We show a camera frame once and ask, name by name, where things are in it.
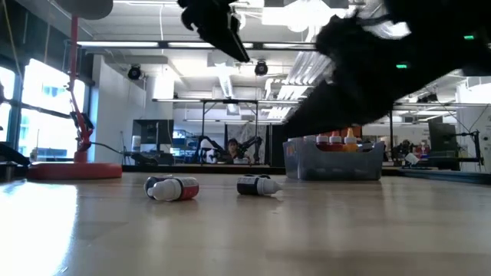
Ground person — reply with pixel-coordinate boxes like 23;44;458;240
226;137;241;162

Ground black cabinet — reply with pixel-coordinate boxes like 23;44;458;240
132;119;175;154

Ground small red-label dropper bottle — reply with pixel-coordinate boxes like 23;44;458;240
147;176;200;202

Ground black workstation frame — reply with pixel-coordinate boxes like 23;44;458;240
201;98;260;166

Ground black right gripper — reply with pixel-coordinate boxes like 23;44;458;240
283;82;388;137

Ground red desk lamp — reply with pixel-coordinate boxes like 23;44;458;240
26;0;124;181

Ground black tripod stand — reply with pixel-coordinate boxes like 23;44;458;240
456;130;483;166

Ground grey translucent plastic bin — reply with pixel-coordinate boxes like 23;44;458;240
282;136;386;182

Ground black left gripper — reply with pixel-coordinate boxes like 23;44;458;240
178;0;251;64

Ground black table rig frame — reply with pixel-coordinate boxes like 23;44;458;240
0;141;491;186

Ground black background monitor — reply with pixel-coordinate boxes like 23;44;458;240
428;121;458;169

